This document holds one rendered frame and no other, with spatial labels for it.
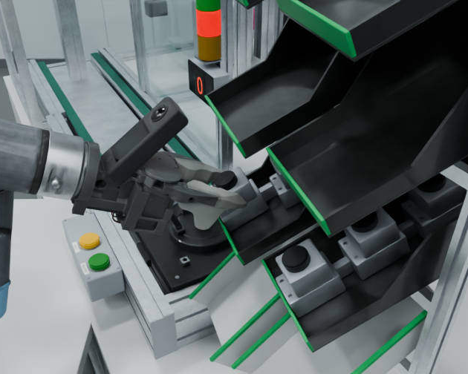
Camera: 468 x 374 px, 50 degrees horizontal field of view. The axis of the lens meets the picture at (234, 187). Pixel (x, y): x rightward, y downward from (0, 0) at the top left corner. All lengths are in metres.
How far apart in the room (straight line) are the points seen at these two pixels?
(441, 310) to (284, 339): 0.26
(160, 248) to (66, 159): 0.47
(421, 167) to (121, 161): 0.32
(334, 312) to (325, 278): 0.04
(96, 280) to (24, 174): 0.46
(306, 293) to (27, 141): 0.34
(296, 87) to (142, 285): 0.51
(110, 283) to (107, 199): 0.41
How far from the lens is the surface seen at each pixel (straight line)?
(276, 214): 0.68
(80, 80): 1.95
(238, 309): 0.81
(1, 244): 0.66
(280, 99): 0.61
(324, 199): 0.47
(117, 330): 1.02
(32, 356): 1.03
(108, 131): 1.56
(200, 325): 0.96
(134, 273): 0.98
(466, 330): 1.09
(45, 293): 1.13
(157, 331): 0.91
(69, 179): 0.57
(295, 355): 0.74
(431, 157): 0.46
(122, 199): 0.62
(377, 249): 0.56
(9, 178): 0.57
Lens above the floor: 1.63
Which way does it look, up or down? 35 degrees down
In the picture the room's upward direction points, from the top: straight up
